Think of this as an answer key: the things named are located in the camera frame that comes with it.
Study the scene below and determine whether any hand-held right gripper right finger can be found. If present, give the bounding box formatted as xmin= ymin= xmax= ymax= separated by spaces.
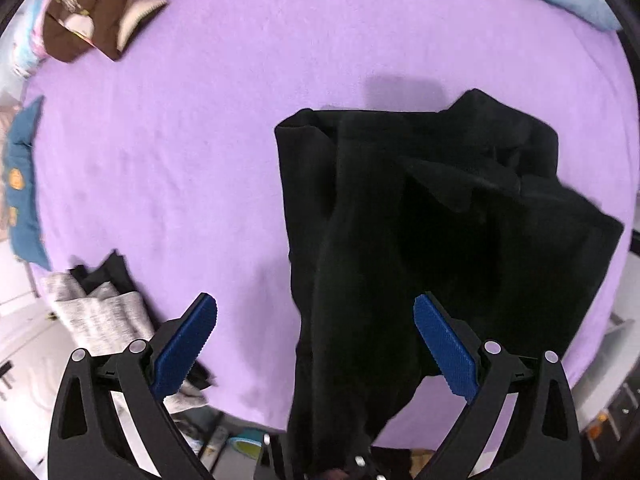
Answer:
xmin=413 ymin=291 xmax=583 ymax=480

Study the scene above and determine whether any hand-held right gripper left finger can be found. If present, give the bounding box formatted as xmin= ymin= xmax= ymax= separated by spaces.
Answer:
xmin=47 ymin=291 xmax=218 ymax=480

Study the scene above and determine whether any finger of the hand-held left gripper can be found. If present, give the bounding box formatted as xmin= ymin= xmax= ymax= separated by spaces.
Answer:
xmin=252 ymin=432 xmax=288 ymax=480
xmin=345 ymin=452 xmax=392 ymax=480

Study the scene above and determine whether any black zip jacket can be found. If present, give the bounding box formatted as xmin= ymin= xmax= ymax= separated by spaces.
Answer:
xmin=274 ymin=88 xmax=625 ymax=480

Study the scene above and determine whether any teal slipper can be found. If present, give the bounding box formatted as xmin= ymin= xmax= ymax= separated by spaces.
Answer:
xmin=227 ymin=436 xmax=266 ymax=461

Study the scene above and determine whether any grey knitted sweater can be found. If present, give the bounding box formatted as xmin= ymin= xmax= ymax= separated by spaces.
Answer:
xmin=40 ymin=272 xmax=211 ymax=411

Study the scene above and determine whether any white cabinet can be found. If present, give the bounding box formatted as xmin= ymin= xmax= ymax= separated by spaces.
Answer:
xmin=0 ymin=280 xmax=66 ymax=461

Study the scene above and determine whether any purple bed sheet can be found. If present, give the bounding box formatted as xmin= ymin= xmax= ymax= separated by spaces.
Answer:
xmin=22 ymin=0 xmax=636 ymax=428

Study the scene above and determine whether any blue pillow with orange prints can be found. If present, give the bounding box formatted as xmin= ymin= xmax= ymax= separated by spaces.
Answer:
xmin=0 ymin=95 xmax=53 ymax=271

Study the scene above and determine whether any brown printed cloth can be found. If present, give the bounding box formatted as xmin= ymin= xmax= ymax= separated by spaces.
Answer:
xmin=42 ymin=0 xmax=168 ymax=63

